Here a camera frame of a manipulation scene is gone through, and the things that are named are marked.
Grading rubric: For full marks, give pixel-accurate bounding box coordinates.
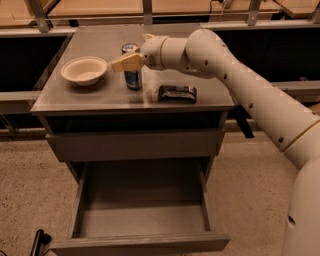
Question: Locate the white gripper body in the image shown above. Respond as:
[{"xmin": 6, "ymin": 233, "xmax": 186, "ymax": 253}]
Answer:
[{"xmin": 140, "ymin": 35, "xmax": 168, "ymax": 70}]

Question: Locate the redbull can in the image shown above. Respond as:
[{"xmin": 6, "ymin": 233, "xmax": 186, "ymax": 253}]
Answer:
[{"xmin": 121, "ymin": 43, "xmax": 142, "ymax": 90}]

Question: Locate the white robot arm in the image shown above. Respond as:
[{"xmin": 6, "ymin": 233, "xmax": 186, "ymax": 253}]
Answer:
[{"xmin": 111, "ymin": 29, "xmax": 320, "ymax": 256}]

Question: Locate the closed grey top drawer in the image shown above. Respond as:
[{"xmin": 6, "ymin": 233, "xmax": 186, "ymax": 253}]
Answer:
[{"xmin": 47, "ymin": 129, "xmax": 224, "ymax": 162}]

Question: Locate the grey drawer cabinet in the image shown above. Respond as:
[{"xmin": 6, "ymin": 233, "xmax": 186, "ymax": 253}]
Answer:
[{"xmin": 30, "ymin": 23, "xmax": 236, "ymax": 256}]

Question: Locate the open grey middle drawer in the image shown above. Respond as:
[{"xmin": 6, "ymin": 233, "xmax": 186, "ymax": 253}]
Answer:
[{"xmin": 51, "ymin": 158, "xmax": 230, "ymax": 256}]

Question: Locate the dark snack packet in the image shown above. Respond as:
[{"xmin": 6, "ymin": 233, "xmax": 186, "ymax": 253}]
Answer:
[{"xmin": 158, "ymin": 85, "xmax": 197, "ymax": 103}]

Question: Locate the white paper bowl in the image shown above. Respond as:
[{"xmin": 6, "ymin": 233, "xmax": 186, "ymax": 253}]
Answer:
[{"xmin": 61, "ymin": 56, "xmax": 107, "ymax": 86}]

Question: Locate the black object at floor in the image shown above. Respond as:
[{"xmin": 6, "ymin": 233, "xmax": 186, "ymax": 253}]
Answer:
[{"xmin": 29, "ymin": 229, "xmax": 51, "ymax": 256}]

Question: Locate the metal railing frame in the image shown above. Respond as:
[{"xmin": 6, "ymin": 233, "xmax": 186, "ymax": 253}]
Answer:
[{"xmin": 0, "ymin": 0, "xmax": 320, "ymax": 131}]

